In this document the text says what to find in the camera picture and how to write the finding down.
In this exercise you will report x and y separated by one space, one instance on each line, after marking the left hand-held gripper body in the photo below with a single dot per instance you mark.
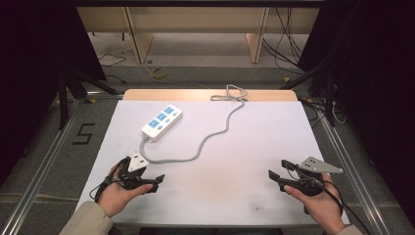
132 179

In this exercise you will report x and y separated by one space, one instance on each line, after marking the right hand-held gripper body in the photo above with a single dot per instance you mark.
310 186

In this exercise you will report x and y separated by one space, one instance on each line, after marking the white power strip blue sockets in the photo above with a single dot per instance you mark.
163 126

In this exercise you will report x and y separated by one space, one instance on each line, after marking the person's left hand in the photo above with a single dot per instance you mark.
115 197

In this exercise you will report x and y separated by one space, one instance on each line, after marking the person's right hand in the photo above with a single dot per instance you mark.
321 209

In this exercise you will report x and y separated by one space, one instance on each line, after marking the white table mat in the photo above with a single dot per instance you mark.
228 186

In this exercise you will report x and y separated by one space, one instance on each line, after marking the black metal stand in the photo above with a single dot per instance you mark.
62 98
330 98

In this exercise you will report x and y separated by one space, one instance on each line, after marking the wooden table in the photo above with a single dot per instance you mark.
182 94

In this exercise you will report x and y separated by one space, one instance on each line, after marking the yellow tape roll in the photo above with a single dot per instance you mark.
152 72

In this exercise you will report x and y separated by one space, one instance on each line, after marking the black curtain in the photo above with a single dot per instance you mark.
375 81
32 65

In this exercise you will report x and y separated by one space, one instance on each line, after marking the light wooden shelf unit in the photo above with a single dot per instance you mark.
195 19

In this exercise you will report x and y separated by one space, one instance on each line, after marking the aluminium floor rail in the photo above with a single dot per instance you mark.
42 166
352 169

